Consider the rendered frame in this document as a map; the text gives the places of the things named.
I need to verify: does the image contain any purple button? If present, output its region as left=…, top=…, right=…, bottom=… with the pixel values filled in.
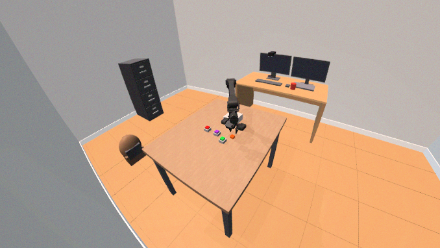
left=213, top=130, right=221, bottom=137

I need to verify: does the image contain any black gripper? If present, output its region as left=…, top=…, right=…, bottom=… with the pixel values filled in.
left=221, top=118, right=247, bottom=134

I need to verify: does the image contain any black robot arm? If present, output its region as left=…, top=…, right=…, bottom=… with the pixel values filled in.
left=225, top=79, right=240, bottom=130

